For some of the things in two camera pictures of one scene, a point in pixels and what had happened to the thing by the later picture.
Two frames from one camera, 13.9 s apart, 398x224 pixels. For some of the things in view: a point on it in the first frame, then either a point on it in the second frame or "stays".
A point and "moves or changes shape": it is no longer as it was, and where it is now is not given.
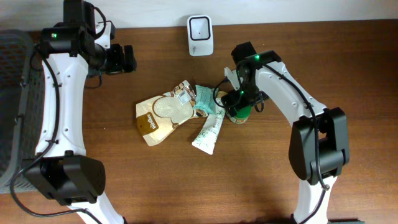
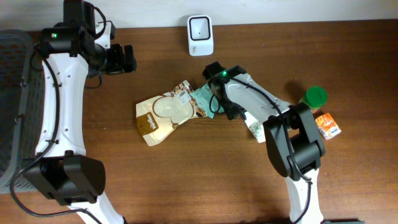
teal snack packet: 204,99 moves or changes shape
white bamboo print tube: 206,140 → 256,126
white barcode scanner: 200,35 stays
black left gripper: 118,65 stays
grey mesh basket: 21,64 stays
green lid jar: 241,116 moves or changes shape
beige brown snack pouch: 158,116 stays
